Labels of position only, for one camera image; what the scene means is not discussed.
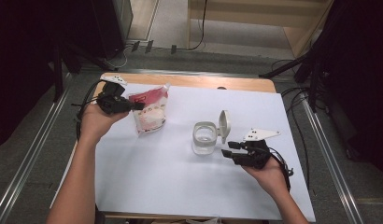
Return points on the small black floor bracket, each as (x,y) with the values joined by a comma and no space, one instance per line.
(135,46)
(173,49)
(149,46)

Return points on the person's right hand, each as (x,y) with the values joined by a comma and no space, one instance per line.
(272,179)

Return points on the black table grommet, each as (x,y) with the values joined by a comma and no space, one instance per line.
(221,88)

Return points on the dark curtain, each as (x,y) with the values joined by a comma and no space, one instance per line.
(18,62)
(364,77)

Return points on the red and white pouch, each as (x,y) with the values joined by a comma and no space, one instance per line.
(150,116)

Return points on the light wooden furniture frame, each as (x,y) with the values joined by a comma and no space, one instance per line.
(261,15)

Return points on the wooden table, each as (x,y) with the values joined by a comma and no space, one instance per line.
(195,81)

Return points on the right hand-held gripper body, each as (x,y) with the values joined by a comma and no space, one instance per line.
(256,155)

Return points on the person's left hand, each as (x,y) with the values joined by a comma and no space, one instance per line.
(96,124)

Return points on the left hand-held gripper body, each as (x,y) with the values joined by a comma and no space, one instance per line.
(113,101)

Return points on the white lidded jar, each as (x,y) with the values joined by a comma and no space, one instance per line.
(205,138)

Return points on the white paper sheet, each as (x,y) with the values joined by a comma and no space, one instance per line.
(180,180)

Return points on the black cabinet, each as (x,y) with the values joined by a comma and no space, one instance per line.
(99,25)

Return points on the metal cross rail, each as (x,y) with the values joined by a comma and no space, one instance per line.
(186,73)

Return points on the black metal stand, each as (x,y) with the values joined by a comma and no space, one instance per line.
(304,67)
(58,74)

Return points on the metal floor rail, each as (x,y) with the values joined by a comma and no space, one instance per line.
(331,161)
(27,161)

